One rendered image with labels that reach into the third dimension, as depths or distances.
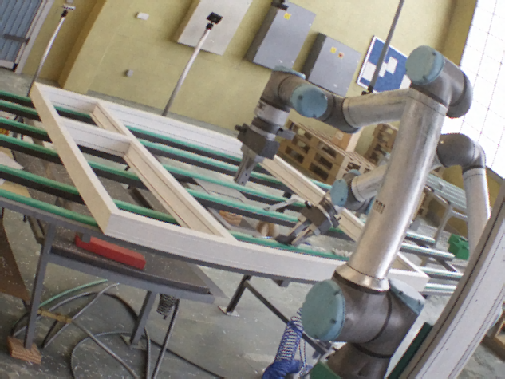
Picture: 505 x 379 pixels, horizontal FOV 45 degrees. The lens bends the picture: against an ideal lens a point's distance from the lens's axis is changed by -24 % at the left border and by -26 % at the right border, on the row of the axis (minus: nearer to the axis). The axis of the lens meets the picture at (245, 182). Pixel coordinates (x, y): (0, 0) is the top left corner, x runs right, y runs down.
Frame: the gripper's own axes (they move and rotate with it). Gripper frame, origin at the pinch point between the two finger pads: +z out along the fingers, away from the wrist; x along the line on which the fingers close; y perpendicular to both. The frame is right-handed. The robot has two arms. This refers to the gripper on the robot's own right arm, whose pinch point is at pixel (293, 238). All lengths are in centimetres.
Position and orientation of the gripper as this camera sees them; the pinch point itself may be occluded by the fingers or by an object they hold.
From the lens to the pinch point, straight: 279.2
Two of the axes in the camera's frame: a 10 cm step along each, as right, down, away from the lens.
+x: 4.8, 4.0, -7.8
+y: -4.5, -6.5, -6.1
